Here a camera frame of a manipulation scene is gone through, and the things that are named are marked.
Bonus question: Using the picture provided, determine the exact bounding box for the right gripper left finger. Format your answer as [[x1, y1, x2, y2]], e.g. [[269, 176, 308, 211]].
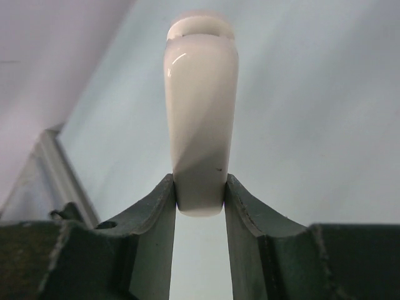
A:
[[1, 174, 176, 299]]

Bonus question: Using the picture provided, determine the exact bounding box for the white stapler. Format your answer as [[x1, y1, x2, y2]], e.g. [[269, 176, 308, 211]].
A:
[[163, 10, 239, 218]]

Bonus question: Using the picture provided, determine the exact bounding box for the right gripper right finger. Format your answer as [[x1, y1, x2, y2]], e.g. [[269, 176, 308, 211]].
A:
[[224, 175, 399, 299]]

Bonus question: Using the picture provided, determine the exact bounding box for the aluminium frame rail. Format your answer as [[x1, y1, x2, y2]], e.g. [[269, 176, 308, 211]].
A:
[[1, 124, 99, 228]]

